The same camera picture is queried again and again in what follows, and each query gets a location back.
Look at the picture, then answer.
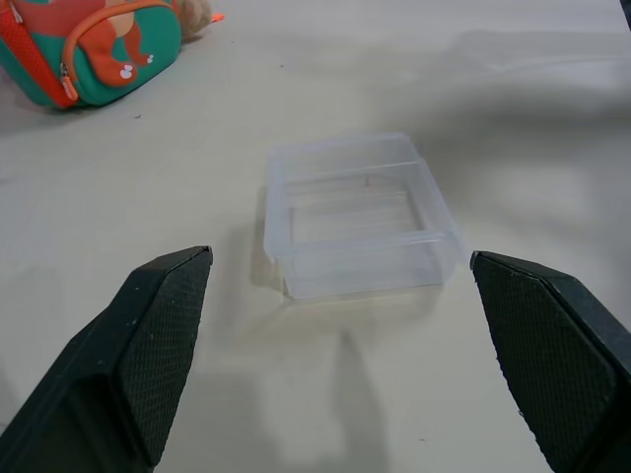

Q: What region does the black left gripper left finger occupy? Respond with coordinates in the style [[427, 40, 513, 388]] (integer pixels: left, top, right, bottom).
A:
[[0, 244, 215, 473]]

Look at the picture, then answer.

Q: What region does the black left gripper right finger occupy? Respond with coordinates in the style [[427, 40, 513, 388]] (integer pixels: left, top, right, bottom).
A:
[[468, 249, 631, 473]]

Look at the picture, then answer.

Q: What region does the clear plastic container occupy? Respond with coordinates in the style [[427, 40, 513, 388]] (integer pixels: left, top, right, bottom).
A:
[[261, 130, 467, 301]]

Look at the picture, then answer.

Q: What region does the green orange dinosaur bag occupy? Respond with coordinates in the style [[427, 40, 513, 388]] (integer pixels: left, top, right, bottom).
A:
[[0, 0, 183, 111]]

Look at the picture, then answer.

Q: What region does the beige plush toy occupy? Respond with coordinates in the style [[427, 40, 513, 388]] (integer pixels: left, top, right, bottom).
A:
[[176, 0, 212, 41]]

